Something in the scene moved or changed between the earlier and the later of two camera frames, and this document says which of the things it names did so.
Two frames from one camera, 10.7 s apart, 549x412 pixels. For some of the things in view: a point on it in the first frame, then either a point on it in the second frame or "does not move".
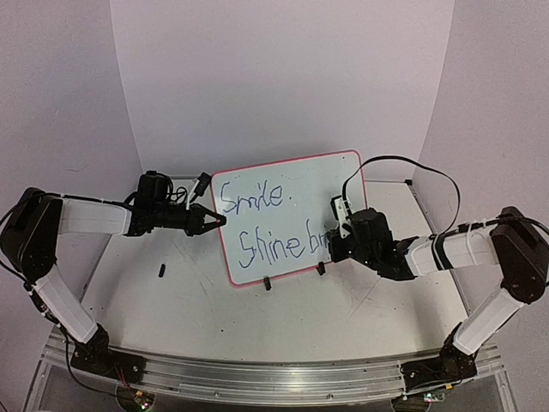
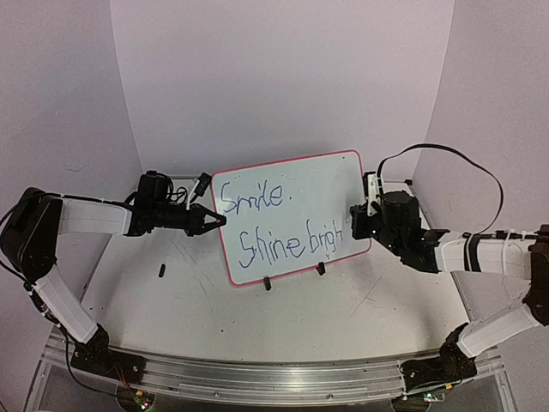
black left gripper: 196,223 does not move
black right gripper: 335,252 -> 358,229
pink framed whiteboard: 278,215 does not move
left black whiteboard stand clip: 267,283 does not move
